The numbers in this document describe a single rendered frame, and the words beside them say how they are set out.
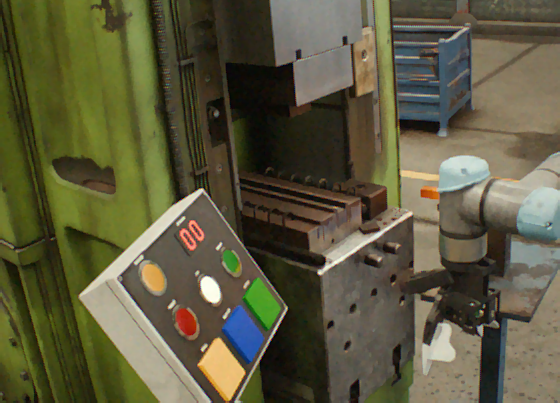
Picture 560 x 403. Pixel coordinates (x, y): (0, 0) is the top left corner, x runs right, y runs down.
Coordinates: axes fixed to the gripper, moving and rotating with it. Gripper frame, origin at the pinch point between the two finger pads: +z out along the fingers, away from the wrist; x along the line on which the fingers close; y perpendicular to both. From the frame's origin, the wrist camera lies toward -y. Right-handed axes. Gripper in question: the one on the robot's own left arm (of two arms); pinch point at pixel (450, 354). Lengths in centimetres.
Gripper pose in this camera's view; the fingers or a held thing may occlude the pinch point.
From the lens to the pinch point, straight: 125.3
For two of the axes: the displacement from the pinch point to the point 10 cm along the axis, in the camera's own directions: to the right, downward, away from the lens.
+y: 6.4, 2.3, -7.4
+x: 7.7, -3.0, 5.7
